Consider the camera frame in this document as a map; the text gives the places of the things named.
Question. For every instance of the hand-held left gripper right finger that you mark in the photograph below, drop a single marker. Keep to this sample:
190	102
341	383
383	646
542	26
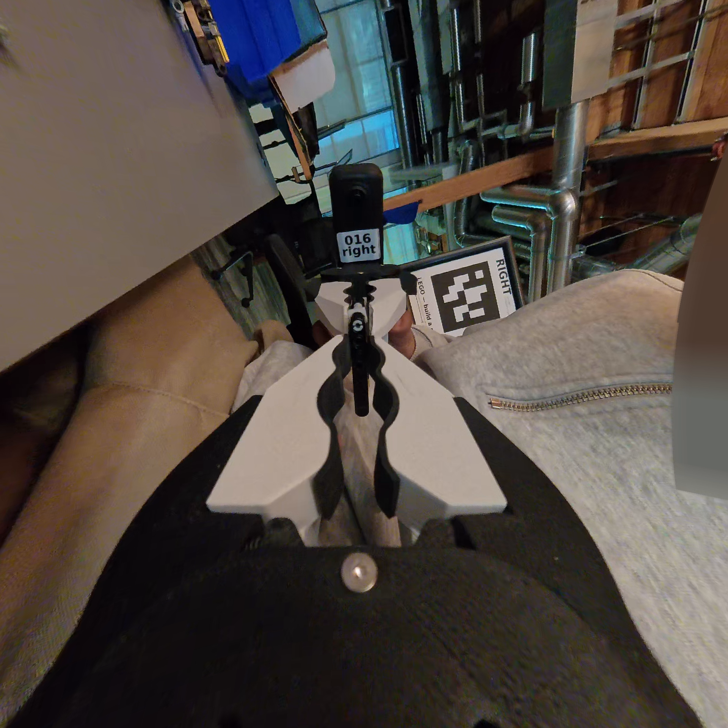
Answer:
443	455

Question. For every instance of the group of metal pipes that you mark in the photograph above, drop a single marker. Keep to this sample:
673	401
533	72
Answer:
460	68

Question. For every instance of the framed marker sign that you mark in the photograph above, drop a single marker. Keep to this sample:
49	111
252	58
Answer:
466	296

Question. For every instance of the black yellow tool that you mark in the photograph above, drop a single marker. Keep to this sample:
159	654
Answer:
205	34

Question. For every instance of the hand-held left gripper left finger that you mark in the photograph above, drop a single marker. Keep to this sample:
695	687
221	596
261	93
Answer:
267	455

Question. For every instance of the wooden railing beam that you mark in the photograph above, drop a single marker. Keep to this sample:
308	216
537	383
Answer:
512	165

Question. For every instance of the cardboard box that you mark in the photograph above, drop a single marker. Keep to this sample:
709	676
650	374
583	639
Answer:
307	79

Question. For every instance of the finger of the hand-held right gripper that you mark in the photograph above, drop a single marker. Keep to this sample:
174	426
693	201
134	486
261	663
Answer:
389	307
331	310

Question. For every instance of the person's right forearm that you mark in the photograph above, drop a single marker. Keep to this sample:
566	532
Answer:
540	335

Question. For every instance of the silver metal duct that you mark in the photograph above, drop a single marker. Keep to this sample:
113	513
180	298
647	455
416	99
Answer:
671	244
569	148

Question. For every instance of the black office chair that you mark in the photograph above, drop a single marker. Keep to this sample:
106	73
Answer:
287	284

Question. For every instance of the blue plastic bin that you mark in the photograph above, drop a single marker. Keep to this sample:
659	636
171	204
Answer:
256	40

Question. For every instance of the person's right hand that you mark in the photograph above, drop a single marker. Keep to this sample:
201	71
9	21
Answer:
402	333

